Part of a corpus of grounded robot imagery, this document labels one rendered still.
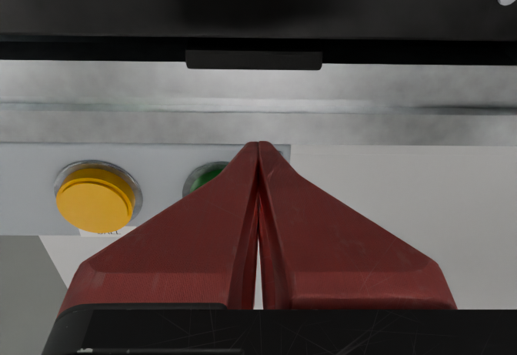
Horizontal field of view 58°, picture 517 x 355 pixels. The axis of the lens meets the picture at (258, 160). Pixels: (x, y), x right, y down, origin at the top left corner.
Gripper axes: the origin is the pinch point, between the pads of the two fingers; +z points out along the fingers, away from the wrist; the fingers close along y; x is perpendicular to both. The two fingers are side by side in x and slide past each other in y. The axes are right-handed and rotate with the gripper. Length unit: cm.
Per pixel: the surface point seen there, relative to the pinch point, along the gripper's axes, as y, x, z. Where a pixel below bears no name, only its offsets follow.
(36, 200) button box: 12.4, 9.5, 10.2
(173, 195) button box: 4.7, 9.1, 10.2
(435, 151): -13.9, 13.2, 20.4
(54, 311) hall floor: 83, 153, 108
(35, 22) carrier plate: 9.1, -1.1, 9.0
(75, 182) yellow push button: 9.4, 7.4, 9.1
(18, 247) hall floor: 86, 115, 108
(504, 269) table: -23.9, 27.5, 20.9
